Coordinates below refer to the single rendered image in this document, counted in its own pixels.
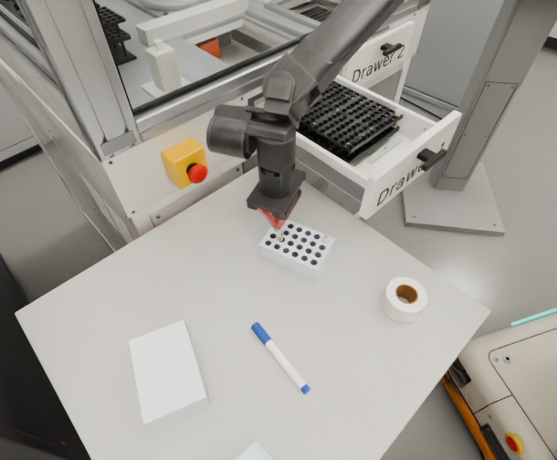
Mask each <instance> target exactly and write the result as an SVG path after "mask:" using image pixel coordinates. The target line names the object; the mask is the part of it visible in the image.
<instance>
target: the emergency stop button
mask: <svg viewBox="0 0 557 460"><path fill-rule="evenodd" d="M206 176H207V168H206V167H205V166H204V165H203V164H196V165H195V166H193V167H192V168H191V169H190V171H189V173H188V177H189V180H190V181H191V182H192V183H201V182H202V181H203V180H204V179H205V178H206Z"/></svg>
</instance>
